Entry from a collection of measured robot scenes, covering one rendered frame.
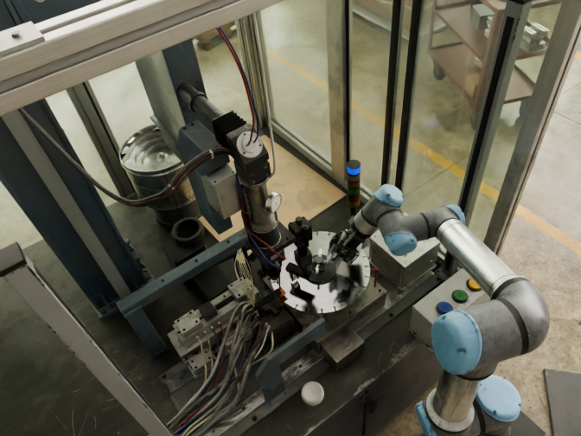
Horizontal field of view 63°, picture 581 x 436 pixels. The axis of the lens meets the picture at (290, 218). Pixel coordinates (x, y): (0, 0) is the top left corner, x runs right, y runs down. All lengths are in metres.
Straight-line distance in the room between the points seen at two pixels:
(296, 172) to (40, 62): 1.80
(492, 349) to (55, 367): 1.43
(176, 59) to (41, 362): 1.18
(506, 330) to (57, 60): 0.85
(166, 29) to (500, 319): 0.78
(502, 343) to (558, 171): 2.61
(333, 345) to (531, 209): 1.96
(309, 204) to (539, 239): 1.53
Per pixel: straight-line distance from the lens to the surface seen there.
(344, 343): 1.58
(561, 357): 2.67
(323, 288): 1.53
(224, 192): 1.16
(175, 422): 1.62
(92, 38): 0.48
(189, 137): 1.20
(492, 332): 0.99
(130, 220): 2.20
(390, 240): 1.26
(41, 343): 1.98
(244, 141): 1.05
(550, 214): 3.24
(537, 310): 1.04
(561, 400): 2.55
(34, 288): 0.76
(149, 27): 0.50
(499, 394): 1.40
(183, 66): 1.28
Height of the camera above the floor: 2.22
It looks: 47 degrees down
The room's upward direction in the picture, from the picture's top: 8 degrees counter-clockwise
